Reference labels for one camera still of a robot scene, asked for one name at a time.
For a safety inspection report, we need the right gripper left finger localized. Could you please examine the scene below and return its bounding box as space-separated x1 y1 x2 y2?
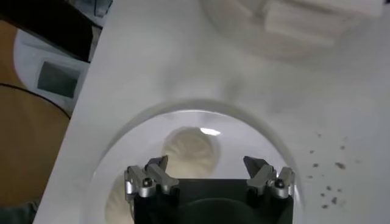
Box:
123 155 180 201

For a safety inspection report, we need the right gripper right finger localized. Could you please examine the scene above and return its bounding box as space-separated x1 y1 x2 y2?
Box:
243 155 296 200

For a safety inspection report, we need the white steamed baozi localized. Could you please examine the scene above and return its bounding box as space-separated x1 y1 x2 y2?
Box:
105 175 135 224
161 127 220 180

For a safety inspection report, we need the white round plate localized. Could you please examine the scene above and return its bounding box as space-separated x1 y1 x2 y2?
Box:
80 99 305 224

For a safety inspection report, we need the black robot column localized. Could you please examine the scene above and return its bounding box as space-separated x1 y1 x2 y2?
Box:
0 0 103 63

